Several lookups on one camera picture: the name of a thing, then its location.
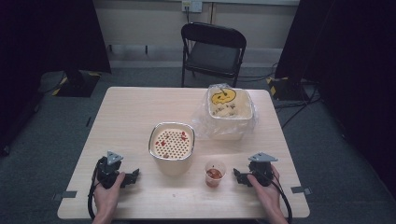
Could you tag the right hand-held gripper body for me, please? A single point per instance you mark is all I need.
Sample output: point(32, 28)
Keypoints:
point(264, 172)

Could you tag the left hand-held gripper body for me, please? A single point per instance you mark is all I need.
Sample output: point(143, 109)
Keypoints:
point(107, 174)

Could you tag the clear plastic cup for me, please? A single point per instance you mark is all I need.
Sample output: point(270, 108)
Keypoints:
point(214, 179)

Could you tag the person's right hand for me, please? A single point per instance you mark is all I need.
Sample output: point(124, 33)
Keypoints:
point(267, 196)

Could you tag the person's left hand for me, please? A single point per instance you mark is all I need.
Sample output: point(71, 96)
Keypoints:
point(106, 200)

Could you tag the red leftovers in cup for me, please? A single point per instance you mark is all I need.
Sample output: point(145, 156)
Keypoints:
point(214, 173)

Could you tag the cream bucket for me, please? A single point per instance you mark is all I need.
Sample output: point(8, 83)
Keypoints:
point(172, 166)

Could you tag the red food scrap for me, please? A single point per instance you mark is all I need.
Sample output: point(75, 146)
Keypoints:
point(162, 143)
point(183, 136)

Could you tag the grey tape strip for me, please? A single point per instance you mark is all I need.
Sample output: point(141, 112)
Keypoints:
point(64, 195)
point(301, 190)

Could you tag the metal-rimmed perforated strainer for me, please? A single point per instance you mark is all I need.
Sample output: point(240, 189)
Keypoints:
point(171, 143)

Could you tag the cream trash bin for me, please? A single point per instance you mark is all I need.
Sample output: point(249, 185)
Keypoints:
point(232, 124)

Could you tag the clear plastic bin bag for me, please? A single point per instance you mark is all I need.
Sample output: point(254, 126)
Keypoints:
point(202, 124)

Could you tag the yellow wrapper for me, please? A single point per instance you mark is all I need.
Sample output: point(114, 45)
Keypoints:
point(222, 96)

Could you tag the black stand base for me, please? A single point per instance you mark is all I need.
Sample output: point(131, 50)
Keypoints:
point(288, 88)
point(79, 84)

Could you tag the black folding chair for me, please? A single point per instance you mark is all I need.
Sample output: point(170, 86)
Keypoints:
point(214, 56)

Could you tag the dark curtain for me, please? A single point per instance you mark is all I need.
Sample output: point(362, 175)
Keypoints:
point(46, 46)
point(348, 62)

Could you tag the white wall socket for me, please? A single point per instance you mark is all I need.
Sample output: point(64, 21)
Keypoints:
point(191, 5)

